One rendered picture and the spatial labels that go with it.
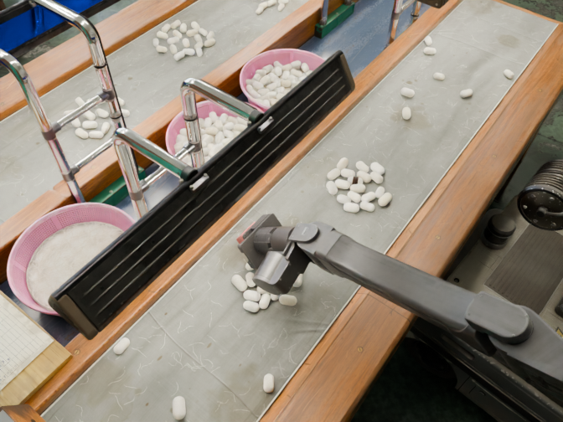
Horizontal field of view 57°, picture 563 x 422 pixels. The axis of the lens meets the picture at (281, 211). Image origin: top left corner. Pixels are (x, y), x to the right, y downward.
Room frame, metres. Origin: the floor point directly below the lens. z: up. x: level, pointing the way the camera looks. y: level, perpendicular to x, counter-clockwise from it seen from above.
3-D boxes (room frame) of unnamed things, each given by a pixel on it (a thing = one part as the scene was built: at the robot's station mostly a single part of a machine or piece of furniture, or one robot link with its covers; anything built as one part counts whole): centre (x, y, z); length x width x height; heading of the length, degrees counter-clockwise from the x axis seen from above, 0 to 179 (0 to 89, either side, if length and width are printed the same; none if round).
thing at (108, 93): (0.81, 0.47, 0.90); 0.20 x 0.19 x 0.45; 145
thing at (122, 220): (0.55, 0.41, 0.72); 0.27 x 0.27 x 0.10
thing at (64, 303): (0.53, 0.08, 1.08); 0.62 x 0.08 x 0.07; 145
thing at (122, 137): (0.58, 0.15, 0.90); 0.20 x 0.19 x 0.45; 145
